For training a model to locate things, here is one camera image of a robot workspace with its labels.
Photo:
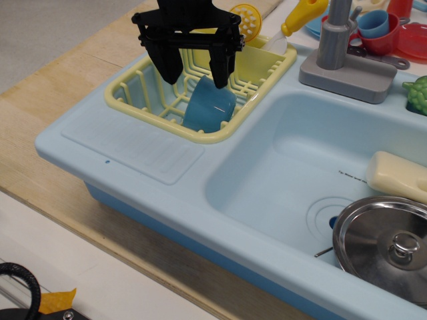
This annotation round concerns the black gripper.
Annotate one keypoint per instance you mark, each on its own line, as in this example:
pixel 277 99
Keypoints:
pixel 190 25

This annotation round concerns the blue plastic cup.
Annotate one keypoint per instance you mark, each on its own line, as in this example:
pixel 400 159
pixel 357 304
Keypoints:
pixel 208 107

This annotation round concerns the light blue small cup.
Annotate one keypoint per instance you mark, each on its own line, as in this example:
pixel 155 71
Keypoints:
pixel 374 24

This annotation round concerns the yellow dish rack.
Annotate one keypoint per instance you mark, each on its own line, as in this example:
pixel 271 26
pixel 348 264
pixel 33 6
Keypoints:
pixel 140 92

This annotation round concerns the yellow round scrub brush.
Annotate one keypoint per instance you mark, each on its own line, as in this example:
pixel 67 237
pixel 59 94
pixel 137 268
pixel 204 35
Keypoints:
pixel 251 20

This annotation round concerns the blue plastic plate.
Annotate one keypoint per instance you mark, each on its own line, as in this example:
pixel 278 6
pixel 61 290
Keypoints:
pixel 315 26

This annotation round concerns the grey toy faucet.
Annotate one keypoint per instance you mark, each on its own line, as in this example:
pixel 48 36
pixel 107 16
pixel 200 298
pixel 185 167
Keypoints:
pixel 331 68

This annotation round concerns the light blue toy sink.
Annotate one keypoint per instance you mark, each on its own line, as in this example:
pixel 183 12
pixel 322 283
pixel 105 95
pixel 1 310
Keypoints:
pixel 260 202

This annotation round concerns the red toy pot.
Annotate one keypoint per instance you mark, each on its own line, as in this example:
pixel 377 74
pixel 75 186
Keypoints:
pixel 383 45

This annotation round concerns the grey toy utensil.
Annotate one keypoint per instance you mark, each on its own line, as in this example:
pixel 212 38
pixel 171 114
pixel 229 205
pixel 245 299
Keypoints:
pixel 399 63

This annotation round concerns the red plastic bottle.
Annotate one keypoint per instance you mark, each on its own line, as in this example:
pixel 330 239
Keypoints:
pixel 400 8

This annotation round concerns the red plastic plate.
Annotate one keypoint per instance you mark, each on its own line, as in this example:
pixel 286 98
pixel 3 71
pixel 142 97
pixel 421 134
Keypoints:
pixel 412 40

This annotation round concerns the cream plastic bottle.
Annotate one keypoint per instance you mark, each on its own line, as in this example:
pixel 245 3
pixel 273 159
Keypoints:
pixel 394 175

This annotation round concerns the green toy vegetable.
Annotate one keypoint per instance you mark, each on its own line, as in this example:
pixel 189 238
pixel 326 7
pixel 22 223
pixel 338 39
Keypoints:
pixel 416 95

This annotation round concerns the steel pot lid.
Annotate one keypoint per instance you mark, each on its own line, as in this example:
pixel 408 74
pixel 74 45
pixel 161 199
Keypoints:
pixel 382 240

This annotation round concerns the yellow tape piece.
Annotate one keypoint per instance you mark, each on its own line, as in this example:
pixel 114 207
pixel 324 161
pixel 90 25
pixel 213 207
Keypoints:
pixel 57 301

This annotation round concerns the black device base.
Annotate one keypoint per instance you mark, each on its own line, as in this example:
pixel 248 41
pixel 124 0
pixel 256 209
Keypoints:
pixel 15 313

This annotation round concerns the yellow handled white spatula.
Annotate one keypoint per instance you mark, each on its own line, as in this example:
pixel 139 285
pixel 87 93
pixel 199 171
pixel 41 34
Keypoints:
pixel 304 12

